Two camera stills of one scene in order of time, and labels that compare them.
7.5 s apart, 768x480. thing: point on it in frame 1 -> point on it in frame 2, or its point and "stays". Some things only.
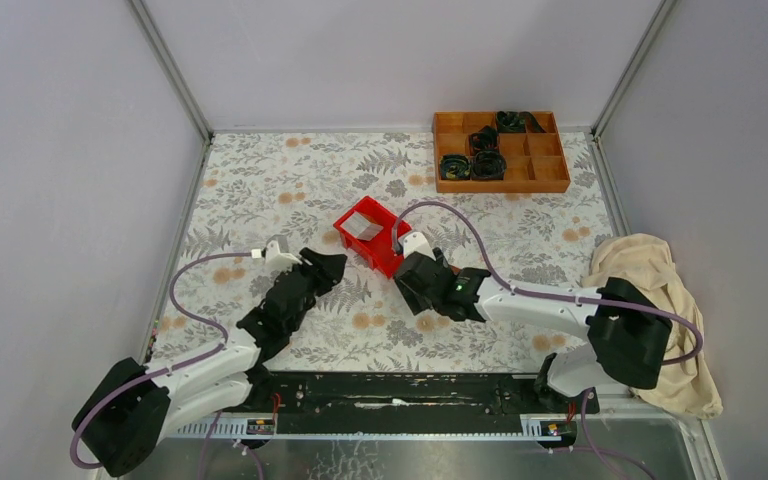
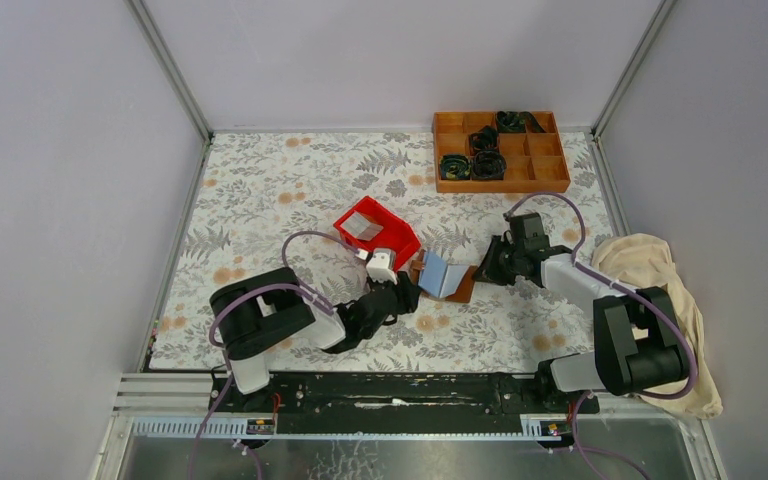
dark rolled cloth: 522,121 stays
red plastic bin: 367,229 stays
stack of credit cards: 360,227 stays
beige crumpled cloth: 687,388 stays
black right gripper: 416,302 -> 487,271
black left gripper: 325,270 -> 405,300
